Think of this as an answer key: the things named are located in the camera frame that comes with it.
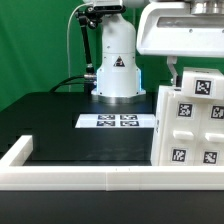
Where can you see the white U-shaped border frame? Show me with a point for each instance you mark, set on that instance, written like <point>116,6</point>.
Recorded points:
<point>16,175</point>

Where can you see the white cabinet top block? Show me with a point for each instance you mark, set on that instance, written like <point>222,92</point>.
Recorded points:
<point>203,83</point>

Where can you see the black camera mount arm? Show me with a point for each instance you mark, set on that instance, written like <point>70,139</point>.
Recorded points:
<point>88,18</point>

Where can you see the white cabinet body box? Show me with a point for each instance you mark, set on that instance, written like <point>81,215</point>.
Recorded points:
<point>159,122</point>

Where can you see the overhead camera bar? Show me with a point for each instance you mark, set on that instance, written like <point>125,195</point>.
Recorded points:
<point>108,9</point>

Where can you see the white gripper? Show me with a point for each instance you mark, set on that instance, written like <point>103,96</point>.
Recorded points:
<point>181,28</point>

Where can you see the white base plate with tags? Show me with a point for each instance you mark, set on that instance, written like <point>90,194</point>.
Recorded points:
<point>115,121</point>

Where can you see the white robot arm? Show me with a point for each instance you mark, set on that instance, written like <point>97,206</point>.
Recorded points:
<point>118,78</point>

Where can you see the white cabinet door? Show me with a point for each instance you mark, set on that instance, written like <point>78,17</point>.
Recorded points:
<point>212,135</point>
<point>179,131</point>

